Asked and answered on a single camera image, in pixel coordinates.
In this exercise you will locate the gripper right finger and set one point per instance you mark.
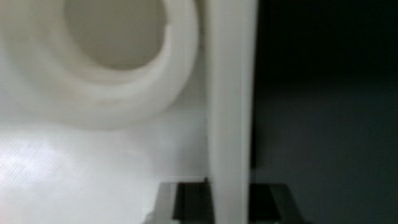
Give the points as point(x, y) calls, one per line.
point(272, 206)

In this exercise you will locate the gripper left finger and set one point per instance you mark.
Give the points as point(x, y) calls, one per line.
point(192, 204)

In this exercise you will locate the white square table top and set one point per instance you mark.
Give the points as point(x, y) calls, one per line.
point(124, 108)

